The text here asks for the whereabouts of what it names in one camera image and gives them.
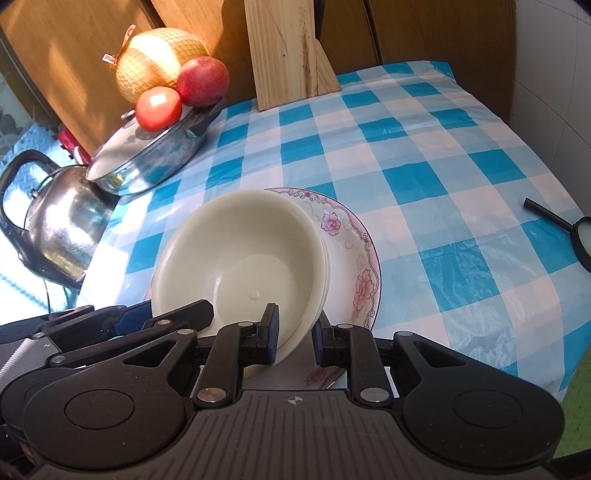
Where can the wooden knife block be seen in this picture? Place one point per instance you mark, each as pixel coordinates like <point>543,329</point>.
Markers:
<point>286,50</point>

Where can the red plastic item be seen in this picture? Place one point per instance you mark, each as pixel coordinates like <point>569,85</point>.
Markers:
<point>71,145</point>

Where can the red tomato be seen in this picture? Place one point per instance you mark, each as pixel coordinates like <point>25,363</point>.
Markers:
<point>158,110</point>

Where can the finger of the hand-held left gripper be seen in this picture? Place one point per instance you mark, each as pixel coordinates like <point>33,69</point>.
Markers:
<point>134,318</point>
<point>184,314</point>

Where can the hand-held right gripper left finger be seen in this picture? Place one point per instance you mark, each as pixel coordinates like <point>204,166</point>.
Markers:
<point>272,334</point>

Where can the red apple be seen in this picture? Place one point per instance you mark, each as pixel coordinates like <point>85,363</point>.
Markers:
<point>203,81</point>

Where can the glass pan lid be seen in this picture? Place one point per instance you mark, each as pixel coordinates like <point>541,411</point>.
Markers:
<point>124,143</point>

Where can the pomelo in yellow net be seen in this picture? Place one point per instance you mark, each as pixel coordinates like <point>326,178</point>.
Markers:
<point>152,60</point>

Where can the blue white checkered tablecloth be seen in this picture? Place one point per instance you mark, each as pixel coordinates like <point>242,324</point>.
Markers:
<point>415,175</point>

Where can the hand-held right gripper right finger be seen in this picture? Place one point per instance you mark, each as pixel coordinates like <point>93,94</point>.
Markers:
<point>317,344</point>

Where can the deep pink floral plate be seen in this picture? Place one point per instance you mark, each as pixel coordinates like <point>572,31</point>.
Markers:
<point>355,258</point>

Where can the brown wooden panel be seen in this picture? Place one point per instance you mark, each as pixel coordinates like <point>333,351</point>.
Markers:
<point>69,55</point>
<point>438,32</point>
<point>221,27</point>

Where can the blue foam mat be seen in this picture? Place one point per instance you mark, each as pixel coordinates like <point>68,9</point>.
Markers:
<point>32,141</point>

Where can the black magnifying glass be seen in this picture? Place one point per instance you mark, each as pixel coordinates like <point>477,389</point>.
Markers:
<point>582,244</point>

